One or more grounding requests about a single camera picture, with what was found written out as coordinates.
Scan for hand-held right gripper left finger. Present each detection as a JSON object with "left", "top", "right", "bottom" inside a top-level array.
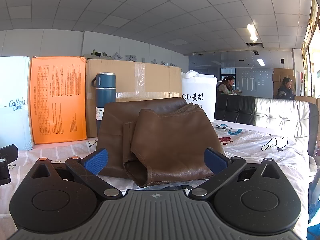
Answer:
[{"left": 27, "top": 148, "right": 122, "bottom": 201}]

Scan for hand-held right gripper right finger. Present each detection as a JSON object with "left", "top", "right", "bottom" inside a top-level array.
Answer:
[{"left": 188, "top": 147, "right": 286, "bottom": 201}]

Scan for brown leather pants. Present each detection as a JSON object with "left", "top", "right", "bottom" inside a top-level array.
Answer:
[{"left": 96, "top": 97, "right": 225, "bottom": 187}]

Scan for cartoon printed bedsheet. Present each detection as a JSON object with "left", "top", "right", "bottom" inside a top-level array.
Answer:
[{"left": 0, "top": 120, "right": 316, "bottom": 233}]

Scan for large light blue carton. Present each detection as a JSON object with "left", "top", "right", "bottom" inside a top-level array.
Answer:
[{"left": 0, "top": 56, "right": 34, "bottom": 151}]

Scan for blue thermos bottle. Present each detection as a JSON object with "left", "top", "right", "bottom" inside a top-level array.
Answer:
[{"left": 91, "top": 72, "right": 117, "bottom": 129}]

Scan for white shopping bag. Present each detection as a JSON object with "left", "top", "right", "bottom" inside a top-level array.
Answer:
[{"left": 181, "top": 70, "right": 217, "bottom": 122}]

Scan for orange printed box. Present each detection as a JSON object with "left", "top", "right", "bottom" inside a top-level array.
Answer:
[{"left": 29, "top": 56, "right": 87, "bottom": 145}]

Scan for padded black grey headboard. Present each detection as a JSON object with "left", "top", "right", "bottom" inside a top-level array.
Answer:
[{"left": 214, "top": 95, "right": 319, "bottom": 156}]

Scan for brown cardboard box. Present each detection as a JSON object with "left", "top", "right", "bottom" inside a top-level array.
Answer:
[{"left": 85, "top": 59, "right": 183, "bottom": 138}]

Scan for blue cloth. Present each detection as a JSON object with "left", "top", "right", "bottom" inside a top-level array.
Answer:
[{"left": 307, "top": 180, "right": 320, "bottom": 240}]

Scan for stack of cardboard boxes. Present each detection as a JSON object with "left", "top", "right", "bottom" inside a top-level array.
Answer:
[{"left": 272, "top": 67, "right": 296, "bottom": 83}]

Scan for ceiling light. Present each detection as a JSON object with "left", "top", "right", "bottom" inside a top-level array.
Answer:
[{"left": 246, "top": 23, "right": 259, "bottom": 43}]

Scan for silver wall lettering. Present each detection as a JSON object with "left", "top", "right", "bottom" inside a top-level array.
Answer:
[{"left": 110, "top": 52, "right": 178, "bottom": 67}]

